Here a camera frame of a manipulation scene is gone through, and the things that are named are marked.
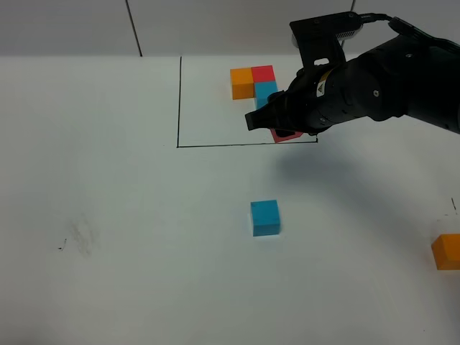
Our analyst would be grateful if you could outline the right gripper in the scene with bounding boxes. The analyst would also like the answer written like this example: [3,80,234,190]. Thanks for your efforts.
[245,62,347,137]

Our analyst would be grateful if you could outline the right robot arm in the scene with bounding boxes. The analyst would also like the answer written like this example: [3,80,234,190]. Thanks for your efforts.
[245,35,459,136]

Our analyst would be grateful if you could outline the blue template block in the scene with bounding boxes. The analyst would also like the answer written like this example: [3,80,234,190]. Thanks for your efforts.
[254,80,278,109]

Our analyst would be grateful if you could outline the red template block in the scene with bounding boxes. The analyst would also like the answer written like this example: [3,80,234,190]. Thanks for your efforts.
[251,65,275,83]

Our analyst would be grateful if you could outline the orange template block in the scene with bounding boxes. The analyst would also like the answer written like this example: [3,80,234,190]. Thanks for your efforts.
[230,68,254,100]

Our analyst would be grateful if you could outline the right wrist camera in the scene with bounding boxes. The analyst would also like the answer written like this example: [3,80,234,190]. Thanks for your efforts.
[290,11,363,70]

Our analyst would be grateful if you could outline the right braided cable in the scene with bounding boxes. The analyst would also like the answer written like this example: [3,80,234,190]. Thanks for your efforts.
[359,12,460,51]

